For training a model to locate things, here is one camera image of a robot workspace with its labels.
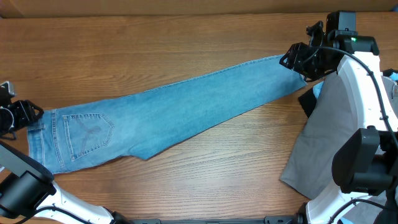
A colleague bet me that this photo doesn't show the grey trousers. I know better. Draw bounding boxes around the grey trousers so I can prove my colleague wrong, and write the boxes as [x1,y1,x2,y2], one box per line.
[280,75,397,223]

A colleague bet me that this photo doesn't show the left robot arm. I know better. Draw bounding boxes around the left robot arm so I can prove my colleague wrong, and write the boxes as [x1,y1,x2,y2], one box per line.
[1,81,132,224]

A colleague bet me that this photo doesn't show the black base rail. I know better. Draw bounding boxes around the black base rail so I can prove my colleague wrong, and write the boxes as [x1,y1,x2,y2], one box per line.
[131,216,294,224]

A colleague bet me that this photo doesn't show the black garment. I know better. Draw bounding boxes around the black garment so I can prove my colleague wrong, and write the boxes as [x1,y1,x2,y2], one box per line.
[298,88,317,118]

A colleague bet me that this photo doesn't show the light blue denim jeans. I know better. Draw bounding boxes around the light blue denim jeans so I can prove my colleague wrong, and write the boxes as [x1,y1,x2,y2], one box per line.
[27,55,305,174]

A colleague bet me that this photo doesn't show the light blue garment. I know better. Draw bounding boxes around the light blue garment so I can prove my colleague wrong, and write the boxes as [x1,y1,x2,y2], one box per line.
[312,82,323,99]

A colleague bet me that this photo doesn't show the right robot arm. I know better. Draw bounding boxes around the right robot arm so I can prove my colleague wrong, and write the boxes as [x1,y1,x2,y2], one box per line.
[280,11,397,223]

